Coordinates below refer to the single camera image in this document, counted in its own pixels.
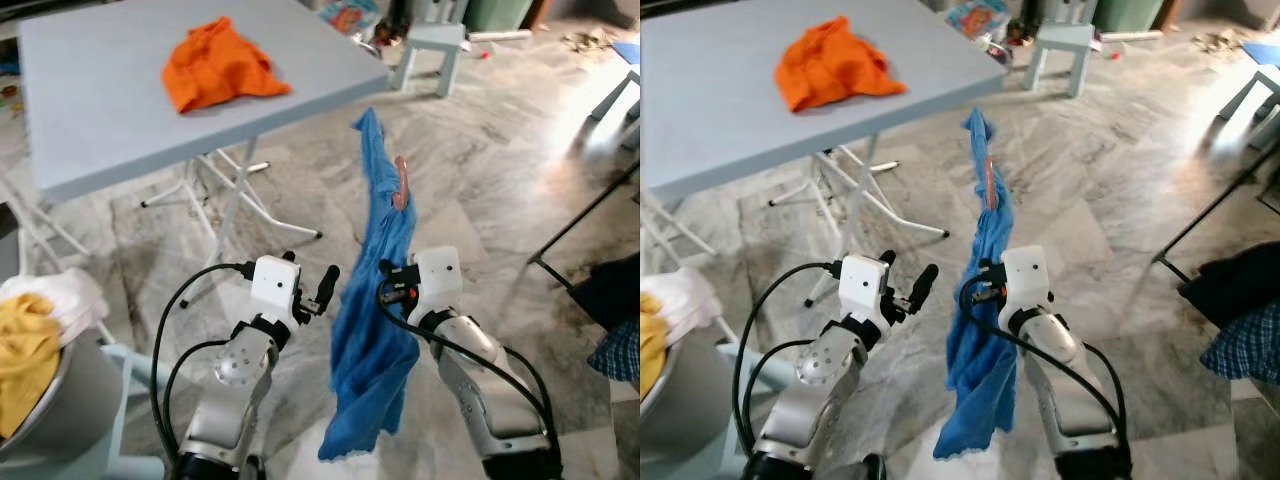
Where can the blue garment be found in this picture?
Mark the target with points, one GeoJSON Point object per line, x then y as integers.
{"type": "Point", "coordinates": [372, 350]}
{"type": "Point", "coordinates": [985, 360]}

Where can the red plastic clothes hanger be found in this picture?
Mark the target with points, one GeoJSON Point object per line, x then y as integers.
{"type": "Point", "coordinates": [991, 185]}
{"type": "Point", "coordinates": [401, 185]}

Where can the yellow garment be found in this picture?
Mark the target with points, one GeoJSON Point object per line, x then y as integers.
{"type": "Point", "coordinates": [25, 365]}
{"type": "Point", "coordinates": [652, 355]}

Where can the orange garment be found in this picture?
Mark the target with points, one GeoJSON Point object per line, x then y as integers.
{"type": "Point", "coordinates": [220, 70]}
{"type": "Point", "coordinates": [835, 70]}

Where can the white garment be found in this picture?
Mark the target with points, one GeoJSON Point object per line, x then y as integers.
{"type": "Point", "coordinates": [685, 295]}
{"type": "Point", "coordinates": [70, 295]}

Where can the dark navy garment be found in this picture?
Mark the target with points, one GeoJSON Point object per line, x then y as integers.
{"type": "Point", "coordinates": [610, 290]}
{"type": "Point", "coordinates": [1230, 285]}

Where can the grey laundry bucket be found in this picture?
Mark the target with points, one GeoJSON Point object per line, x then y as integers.
{"type": "Point", "coordinates": [70, 400]}
{"type": "Point", "coordinates": [690, 400]}

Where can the blue plaid shirt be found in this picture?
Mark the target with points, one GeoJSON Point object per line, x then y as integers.
{"type": "Point", "coordinates": [618, 352]}
{"type": "Point", "coordinates": [1245, 350]}

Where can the grey folding table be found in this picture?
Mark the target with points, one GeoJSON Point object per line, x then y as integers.
{"type": "Point", "coordinates": [720, 80]}
{"type": "Point", "coordinates": [100, 80]}

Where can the colourful cartoon print toy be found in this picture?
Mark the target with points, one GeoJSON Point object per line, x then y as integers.
{"type": "Point", "coordinates": [975, 18]}
{"type": "Point", "coordinates": [348, 17]}

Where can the grey folding chair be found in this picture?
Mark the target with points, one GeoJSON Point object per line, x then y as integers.
{"type": "Point", "coordinates": [35, 235]}

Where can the blue floor mat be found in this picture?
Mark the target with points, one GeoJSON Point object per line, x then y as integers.
{"type": "Point", "coordinates": [626, 52]}

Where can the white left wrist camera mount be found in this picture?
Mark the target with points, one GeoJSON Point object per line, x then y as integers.
{"type": "Point", "coordinates": [863, 287]}
{"type": "Point", "coordinates": [275, 288]}

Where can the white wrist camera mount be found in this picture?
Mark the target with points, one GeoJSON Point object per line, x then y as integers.
{"type": "Point", "coordinates": [438, 280]}
{"type": "Point", "coordinates": [863, 287]}
{"type": "Point", "coordinates": [1026, 278]}
{"type": "Point", "coordinates": [275, 288]}

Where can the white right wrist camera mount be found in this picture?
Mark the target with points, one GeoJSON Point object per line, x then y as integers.
{"type": "Point", "coordinates": [438, 280]}
{"type": "Point", "coordinates": [1026, 278]}

